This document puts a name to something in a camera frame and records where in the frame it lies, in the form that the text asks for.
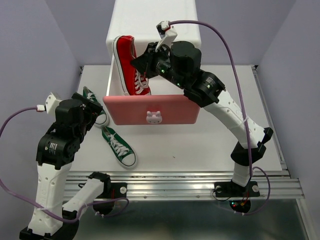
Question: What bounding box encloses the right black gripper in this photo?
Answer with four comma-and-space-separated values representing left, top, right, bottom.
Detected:
130, 41, 188, 91

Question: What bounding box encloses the red sneaker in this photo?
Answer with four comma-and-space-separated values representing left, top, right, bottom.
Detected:
112, 35, 151, 96

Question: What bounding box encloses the pink drawer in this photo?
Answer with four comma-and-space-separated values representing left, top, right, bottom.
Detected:
102, 54, 201, 126

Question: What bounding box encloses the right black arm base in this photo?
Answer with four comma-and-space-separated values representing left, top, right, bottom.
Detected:
212, 181, 261, 215

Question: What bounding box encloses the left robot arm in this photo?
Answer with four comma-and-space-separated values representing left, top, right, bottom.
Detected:
19, 93, 111, 240

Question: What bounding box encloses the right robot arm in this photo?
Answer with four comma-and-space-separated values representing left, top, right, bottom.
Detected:
130, 41, 273, 195

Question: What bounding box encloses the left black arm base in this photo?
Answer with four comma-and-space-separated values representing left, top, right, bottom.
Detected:
92, 182, 129, 218

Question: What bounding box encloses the white shoe cabinet body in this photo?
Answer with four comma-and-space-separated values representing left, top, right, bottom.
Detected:
105, 0, 198, 56

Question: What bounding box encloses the green sneaker rear left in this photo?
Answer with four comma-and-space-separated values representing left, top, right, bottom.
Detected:
82, 86, 110, 127

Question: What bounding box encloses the green sneaker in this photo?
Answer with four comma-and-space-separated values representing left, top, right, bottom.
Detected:
82, 86, 110, 127
101, 126, 138, 169

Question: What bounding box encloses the green sneaker front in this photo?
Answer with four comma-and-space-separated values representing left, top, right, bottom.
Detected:
101, 126, 138, 169

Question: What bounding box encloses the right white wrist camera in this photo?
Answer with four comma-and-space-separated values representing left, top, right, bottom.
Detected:
155, 20, 178, 52

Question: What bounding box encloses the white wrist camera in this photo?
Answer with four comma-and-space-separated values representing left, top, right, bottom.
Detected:
36, 92, 62, 115
155, 20, 178, 52

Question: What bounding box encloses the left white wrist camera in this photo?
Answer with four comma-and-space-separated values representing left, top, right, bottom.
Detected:
36, 92, 62, 115

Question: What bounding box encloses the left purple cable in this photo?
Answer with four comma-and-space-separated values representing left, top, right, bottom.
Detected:
0, 105, 130, 222

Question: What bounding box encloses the purple cable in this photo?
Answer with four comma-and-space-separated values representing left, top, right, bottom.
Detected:
169, 19, 272, 216
0, 105, 130, 222

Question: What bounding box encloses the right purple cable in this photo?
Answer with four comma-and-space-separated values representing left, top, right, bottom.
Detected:
169, 19, 272, 216

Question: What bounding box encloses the aluminium rail frame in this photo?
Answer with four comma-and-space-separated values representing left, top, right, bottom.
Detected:
62, 63, 320, 240

